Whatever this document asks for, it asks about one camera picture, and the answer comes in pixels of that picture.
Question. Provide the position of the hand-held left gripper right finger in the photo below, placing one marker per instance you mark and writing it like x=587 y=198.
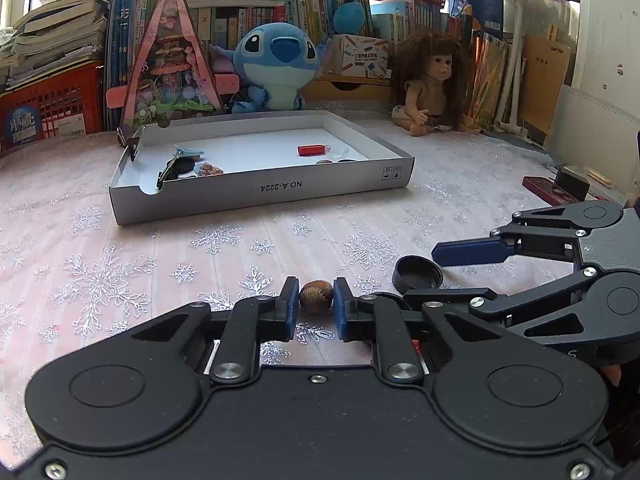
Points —
x=341 y=310

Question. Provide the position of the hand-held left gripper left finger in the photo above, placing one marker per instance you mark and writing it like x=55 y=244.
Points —
x=289 y=310

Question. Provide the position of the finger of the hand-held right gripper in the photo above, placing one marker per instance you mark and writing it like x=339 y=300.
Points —
x=470 y=252
x=525 y=296

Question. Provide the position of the white cardboard box tray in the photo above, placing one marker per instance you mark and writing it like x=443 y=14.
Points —
x=260 y=185

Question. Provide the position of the black binder clip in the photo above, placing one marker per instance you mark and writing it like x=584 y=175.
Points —
x=167 y=172
x=131 y=142

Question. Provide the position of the light blue hair clip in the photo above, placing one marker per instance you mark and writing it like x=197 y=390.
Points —
x=189 y=151

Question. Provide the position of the person's right hand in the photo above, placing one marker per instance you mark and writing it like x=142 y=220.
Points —
x=611 y=374

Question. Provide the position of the small wooden stick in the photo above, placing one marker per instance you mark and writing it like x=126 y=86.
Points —
x=599 y=177

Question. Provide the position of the small black box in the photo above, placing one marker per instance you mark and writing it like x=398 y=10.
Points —
x=572 y=182

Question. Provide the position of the dark red flat box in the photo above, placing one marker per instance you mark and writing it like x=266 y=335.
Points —
x=542 y=187

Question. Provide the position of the white board panel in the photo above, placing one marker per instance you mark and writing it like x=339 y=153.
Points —
x=590 y=130

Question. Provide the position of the brown-haired doll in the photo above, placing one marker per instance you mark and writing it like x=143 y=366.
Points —
x=435 y=85

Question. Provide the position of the shiny foil sheets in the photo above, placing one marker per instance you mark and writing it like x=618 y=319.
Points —
x=487 y=80

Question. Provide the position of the brown cardboard box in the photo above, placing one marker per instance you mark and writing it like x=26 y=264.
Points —
x=545 y=80

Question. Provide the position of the pink snowflake tablecloth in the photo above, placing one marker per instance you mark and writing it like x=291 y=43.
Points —
x=100 y=270

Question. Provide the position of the white pipe rack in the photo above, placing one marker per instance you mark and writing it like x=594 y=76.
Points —
x=515 y=60

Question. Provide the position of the wooden shelf drawer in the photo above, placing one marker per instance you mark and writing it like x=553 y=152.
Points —
x=350 y=91

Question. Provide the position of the white printed carton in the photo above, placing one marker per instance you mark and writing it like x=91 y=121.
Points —
x=362 y=56

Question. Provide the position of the row of light blue books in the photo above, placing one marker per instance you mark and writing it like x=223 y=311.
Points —
x=405 y=20

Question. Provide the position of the blue paper bag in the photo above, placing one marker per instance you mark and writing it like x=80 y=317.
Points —
x=480 y=2

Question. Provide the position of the blue alien plush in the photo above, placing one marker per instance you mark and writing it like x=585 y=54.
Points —
x=275 y=60

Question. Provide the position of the blue plush ball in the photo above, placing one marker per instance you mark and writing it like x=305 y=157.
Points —
x=348 y=17

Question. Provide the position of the pink triangular toy house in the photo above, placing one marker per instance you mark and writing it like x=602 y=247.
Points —
x=172 y=65

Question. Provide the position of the row of shelf books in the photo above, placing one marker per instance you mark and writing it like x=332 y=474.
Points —
x=235 y=22

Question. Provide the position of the upright blue books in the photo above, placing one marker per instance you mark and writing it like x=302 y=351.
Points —
x=122 y=50

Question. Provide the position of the red plastic crate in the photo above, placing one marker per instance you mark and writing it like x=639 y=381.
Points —
x=55 y=105

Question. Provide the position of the stack of paper books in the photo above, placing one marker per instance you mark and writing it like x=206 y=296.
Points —
x=60 y=25

